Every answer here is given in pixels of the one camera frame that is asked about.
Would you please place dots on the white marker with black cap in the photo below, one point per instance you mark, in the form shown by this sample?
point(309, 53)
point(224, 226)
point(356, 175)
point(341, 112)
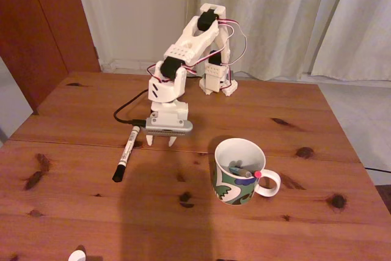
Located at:
point(126, 154)

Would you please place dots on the green mechanical pencil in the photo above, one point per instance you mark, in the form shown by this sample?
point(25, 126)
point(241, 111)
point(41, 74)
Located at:
point(236, 169)

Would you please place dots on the black pen with red end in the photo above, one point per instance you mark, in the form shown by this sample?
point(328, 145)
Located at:
point(258, 174)

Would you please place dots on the white mug with green pattern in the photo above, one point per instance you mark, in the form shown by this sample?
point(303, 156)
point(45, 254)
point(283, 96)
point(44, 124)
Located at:
point(226, 187)

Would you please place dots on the small grey box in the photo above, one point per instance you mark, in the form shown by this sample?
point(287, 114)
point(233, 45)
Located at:
point(232, 76)

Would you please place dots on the small white round object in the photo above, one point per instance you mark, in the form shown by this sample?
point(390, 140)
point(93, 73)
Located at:
point(76, 256)

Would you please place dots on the brown wooden cabinet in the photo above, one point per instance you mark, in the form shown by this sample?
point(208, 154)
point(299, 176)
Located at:
point(36, 28)

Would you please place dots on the white curtain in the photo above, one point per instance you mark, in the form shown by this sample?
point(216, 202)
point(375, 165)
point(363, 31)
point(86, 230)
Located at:
point(366, 28)
point(290, 13)

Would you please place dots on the dark object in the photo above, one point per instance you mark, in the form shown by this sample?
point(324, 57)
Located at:
point(385, 195)

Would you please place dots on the silver camera box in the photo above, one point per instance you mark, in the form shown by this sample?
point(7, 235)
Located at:
point(168, 128)

